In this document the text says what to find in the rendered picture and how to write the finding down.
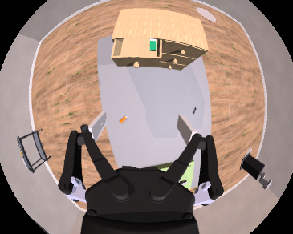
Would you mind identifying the white and green eraser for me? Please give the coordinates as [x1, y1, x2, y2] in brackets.
[150, 39, 156, 51]

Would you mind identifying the brown wooden drawer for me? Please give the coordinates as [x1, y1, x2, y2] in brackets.
[111, 38, 162, 68]
[161, 40, 205, 59]
[158, 62, 185, 70]
[161, 53, 193, 65]

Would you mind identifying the small wooden chest of drawers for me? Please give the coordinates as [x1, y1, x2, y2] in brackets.
[112, 9, 209, 71]

